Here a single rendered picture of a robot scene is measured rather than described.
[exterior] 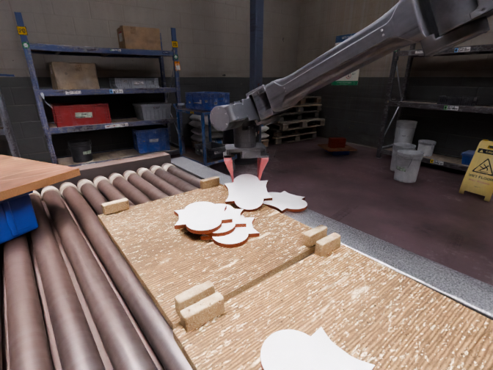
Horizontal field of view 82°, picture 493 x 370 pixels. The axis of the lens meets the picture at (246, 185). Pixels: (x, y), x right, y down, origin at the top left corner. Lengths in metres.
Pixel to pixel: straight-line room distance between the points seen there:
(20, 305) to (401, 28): 0.68
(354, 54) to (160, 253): 0.48
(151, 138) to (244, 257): 4.23
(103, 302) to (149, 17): 5.06
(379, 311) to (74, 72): 4.31
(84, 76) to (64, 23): 0.88
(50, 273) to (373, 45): 0.65
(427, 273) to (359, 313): 0.20
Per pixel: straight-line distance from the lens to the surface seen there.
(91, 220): 0.78
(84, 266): 0.61
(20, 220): 0.78
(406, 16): 0.49
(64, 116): 4.39
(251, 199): 0.71
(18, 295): 0.60
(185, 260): 0.54
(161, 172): 1.08
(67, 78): 4.44
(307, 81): 0.58
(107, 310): 0.50
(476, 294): 0.61
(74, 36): 5.09
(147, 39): 4.62
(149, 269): 0.53
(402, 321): 0.47
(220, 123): 0.66
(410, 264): 0.63
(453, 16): 0.47
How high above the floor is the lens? 1.24
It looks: 21 degrees down
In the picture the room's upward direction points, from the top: straight up
